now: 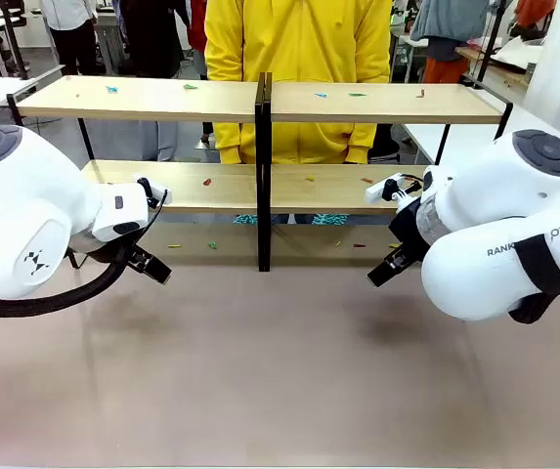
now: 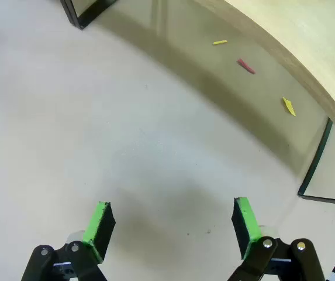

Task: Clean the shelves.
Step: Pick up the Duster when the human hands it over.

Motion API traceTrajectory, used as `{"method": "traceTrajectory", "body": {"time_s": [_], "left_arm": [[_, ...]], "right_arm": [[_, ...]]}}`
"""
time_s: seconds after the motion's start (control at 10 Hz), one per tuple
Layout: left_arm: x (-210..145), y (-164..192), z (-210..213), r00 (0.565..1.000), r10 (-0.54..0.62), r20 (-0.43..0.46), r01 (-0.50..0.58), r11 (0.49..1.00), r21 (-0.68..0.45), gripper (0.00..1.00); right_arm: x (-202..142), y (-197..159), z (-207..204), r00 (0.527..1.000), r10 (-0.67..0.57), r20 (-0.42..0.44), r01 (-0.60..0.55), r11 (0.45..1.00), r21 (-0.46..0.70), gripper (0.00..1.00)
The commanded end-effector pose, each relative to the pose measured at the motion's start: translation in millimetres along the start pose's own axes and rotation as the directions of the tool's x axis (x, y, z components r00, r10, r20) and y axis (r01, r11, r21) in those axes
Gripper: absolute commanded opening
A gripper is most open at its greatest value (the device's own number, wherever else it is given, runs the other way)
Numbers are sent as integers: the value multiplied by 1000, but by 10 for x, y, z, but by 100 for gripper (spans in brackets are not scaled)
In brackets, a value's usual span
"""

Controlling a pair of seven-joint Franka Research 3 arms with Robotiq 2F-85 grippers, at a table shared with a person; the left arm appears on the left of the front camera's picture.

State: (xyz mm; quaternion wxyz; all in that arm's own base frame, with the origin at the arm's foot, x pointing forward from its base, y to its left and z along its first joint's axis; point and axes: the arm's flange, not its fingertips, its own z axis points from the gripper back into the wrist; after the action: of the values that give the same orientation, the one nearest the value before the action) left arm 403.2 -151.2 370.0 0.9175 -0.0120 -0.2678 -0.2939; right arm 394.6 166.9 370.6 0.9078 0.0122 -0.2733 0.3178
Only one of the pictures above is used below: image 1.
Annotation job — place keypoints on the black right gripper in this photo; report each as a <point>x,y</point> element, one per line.
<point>406,229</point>

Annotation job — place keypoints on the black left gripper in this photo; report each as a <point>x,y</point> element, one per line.
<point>133,246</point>

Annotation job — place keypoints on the person's right forearm yellow sleeve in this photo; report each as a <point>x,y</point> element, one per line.
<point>228,141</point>

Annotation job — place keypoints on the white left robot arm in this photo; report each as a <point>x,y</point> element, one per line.
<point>15,220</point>

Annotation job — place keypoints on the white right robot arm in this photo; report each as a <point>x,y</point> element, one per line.
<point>480,273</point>

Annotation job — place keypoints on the person's left forearm yellow sleeve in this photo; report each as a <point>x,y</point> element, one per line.
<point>360,146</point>

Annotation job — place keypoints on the light wooden shelf board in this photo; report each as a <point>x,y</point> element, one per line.
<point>230,195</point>
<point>328,195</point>
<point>138,105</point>
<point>387,107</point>

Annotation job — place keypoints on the large white table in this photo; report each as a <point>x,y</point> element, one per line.
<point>421,139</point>

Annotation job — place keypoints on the orange garment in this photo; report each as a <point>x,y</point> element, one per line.
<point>443,68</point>

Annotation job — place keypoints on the grey cabinet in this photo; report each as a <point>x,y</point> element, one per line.
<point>112,41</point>

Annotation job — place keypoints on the person in dark clothes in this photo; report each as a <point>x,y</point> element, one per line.
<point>152,29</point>

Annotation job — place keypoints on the black stand pole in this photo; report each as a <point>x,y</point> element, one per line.
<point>13,44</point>
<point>489,44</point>

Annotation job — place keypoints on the person in yellow hoodie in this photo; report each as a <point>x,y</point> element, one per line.
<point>299,39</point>

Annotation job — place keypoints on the person white shirt black trousers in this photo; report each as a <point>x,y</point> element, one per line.
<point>72,34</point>

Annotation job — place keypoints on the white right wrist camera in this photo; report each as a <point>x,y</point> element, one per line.
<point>377,191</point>

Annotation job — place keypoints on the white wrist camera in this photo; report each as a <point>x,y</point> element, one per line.
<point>158,188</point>
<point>377,191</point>

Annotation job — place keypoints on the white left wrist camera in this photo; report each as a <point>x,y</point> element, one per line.
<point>158,188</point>

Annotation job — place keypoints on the two-tier shelf black frame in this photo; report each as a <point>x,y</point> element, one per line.
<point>263,146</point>
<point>268,146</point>

